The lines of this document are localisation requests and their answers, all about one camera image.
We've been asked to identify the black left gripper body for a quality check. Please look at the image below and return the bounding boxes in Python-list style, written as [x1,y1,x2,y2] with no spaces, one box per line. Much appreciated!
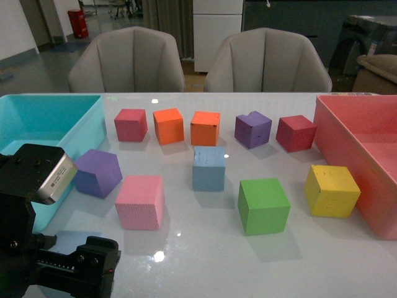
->
[1,155,121,297]

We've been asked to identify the light blue foam cube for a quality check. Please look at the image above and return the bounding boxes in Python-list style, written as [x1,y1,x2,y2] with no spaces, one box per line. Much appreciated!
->
[49,230,104,255]

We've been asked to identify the purple foam cube front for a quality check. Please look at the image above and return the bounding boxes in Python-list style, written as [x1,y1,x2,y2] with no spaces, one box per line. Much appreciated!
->
[73,149,123,199]

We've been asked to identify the pink foam cube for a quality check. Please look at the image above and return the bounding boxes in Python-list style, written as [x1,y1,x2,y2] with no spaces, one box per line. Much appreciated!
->
[115,175,165,230]

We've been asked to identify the turquoise plastic bin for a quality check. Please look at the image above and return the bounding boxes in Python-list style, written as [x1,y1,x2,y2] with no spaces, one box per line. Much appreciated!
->
[0,94,107,235]

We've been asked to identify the red foam cube left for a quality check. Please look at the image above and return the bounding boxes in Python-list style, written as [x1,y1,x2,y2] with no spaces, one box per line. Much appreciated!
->
[114,109,148,142]

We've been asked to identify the orange foam cube left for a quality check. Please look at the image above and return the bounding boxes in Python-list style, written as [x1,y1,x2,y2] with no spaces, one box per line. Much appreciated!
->
[153,108,184,145]

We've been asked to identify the blue foam cube centre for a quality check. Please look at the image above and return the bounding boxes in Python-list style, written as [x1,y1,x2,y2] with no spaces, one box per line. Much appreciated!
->
[192,146,226,192]

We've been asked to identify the orange foam cube chipped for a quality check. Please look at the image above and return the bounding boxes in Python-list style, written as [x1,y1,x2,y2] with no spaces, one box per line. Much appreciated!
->
[190,111,220,147]

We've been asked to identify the left beige armchair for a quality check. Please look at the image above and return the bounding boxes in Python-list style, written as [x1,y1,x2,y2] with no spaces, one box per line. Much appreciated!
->
[68,27,185,93]

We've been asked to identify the beige armchair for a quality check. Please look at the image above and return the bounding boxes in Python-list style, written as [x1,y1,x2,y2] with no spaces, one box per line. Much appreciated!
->
[205,28,332,93]
[68,27,185,93]

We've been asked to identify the green foam cube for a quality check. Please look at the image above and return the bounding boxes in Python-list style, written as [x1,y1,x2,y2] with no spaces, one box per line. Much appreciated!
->
[238,178,291,236]

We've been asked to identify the red trash bin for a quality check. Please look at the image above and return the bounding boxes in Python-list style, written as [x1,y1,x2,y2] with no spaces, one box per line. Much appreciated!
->
[68,9,89,38]

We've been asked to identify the purple foam cube notched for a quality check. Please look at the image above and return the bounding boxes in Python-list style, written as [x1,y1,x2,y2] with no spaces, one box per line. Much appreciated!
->
[234,111,272,149]

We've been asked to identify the grey curtain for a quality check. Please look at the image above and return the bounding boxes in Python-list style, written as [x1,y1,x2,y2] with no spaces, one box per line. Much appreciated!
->
[142,0,194,59]

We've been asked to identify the dark red foam cube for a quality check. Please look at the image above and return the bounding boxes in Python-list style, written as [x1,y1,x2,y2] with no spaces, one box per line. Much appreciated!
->
[275,115,317,153]

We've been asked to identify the white drawer cabinet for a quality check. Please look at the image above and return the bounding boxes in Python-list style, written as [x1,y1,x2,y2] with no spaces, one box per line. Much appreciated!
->
[193,0,244,73]

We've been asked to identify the yellow foam cube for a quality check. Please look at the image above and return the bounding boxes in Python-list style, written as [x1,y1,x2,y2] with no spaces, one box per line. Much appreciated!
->
[304,165,361,219]

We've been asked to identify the right beige armchair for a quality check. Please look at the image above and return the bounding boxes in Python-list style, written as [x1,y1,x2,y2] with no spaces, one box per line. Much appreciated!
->
[205,28,332,93]

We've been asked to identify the pink plastic bin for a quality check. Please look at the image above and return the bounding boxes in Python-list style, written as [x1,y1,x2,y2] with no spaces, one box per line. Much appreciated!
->
[313,95,396,240]

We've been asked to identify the dark grey counter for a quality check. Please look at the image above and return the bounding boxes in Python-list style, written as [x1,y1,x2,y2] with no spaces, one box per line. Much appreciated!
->
[242,1,396,66]

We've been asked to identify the cardboard box with cushion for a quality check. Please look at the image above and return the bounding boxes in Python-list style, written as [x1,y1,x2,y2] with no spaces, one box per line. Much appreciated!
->
[352,54,396,95]

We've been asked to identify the black machine under plastic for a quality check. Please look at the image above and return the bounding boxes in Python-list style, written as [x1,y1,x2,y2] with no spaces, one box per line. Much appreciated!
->
[329,15,396,76]

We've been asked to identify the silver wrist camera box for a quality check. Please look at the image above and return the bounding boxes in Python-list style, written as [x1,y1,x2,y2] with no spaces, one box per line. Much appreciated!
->
[8,143,79,205]

